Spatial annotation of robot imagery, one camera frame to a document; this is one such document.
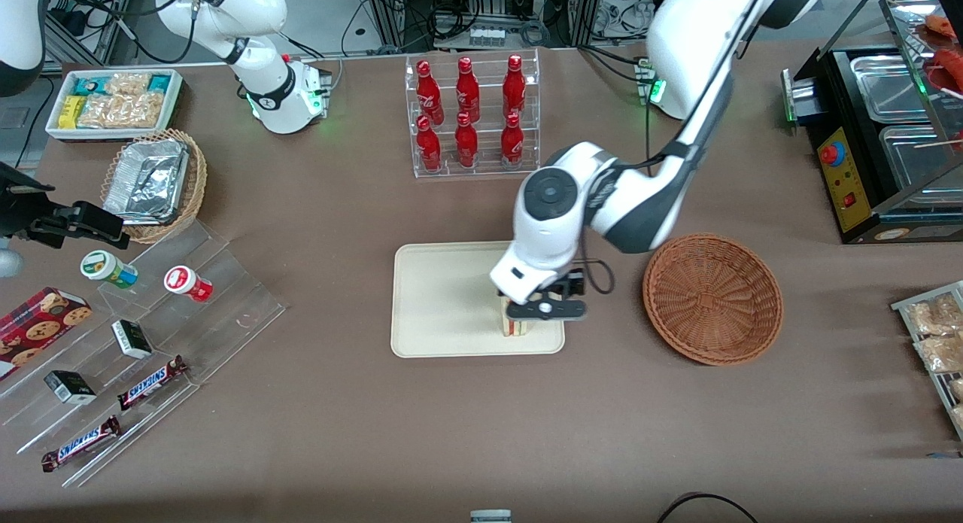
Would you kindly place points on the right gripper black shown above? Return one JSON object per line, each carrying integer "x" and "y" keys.
{"x": 21, "y": 211}

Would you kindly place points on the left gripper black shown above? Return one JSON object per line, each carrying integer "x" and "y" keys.
{"x": 569, "y": 284}

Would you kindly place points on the triangle sandwich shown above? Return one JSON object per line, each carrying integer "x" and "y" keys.
{"x": 517, "y": 327}

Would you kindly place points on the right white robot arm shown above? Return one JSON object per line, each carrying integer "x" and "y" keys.
{"x": 263, "y": 11}

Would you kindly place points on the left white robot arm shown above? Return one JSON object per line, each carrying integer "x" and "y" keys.
{"x": 557, "y": 222}

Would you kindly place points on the light wicker basket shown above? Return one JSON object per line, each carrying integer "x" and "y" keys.
{"x": 194, "y": 184}

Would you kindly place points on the cream plastic tray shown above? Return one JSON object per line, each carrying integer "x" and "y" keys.
{"x": 436, "y": 297}

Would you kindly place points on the brown round wicker basket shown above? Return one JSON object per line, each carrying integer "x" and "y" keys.
{"x": 711, "y": 297}

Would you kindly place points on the grey metal tray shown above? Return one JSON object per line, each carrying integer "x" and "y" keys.
{"x": 903, "y": 306}

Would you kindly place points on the green lid cup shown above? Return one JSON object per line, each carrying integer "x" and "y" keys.
{"x": 101, "y": 266}

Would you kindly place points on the aluminium foil container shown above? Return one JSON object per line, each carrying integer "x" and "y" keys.
{"x": 169, "y": 150}
{"x": 143, "y": 192}

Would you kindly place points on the red lid cup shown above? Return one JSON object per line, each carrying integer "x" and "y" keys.
{"x": 182, "y": 281}

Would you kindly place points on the yellow snack packet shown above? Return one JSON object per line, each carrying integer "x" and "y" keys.
{"x": 71, "y": 113}

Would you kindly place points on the small black box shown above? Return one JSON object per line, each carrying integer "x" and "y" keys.
{"x": 69, "y": 387}
{"x": 132, "y": 339}

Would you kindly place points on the clear bag of puffs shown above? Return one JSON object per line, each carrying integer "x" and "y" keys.
{"x": 124, "y": 110}
{"x": 126, "y": 84}

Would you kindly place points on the red cookie box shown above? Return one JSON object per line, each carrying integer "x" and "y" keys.
{"x": 37, "y": 327}

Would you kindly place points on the teal snack packet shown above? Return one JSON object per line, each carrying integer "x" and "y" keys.
{"x": 159, "y": 83}
{"x": 86, "y": 85}

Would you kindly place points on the white rectangular bin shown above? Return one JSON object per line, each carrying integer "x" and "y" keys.
{"x": 174, "y": 101}

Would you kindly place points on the clear acrylic bottle rack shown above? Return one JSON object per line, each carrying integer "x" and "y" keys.
{"x": 489, "y": 162}

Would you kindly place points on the clear acrylic stepped display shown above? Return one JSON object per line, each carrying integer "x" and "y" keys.
{"x": 226, "y": 312}

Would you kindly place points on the red cola bottle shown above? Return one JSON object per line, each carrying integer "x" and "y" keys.
{"x": 514, "y": 86}
{"x": 466, "y": 143}
{"x": 468, "y": 90}
{"x": 428, "y": 147}
{"x": 512, "y": 141}
{"x": 429, "y": 94}

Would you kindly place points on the Snickers bar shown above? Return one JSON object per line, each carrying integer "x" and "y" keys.
{"x": 150, "y": 384}
{"x": 79, "y": 444}

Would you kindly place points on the grey small device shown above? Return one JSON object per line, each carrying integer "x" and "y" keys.
{"x": 490, "y": 516}

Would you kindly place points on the white power strip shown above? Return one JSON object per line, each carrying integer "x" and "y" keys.
{"x": 487, "y": 35}

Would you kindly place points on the silver box with green light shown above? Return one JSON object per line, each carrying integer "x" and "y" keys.
{"x": 790, "y": 94}

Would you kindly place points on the black food warmer machine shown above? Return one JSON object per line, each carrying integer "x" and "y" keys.
{"x": 850, "y": 184}

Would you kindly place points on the clear bag of snacks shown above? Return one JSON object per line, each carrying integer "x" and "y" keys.
{"x": 937, "y": 316}
{"x": 940, "y": 354}

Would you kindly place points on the steel warmer pan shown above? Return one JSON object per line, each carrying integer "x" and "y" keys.
{"x": 921, "y": 162}
{"x": 891, "y": 90}

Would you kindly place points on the orange food piece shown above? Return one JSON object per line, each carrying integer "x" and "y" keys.
{"x": 944, "y": 25}

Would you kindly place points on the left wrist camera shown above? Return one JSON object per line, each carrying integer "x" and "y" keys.
{"x": 557, "y": 310}

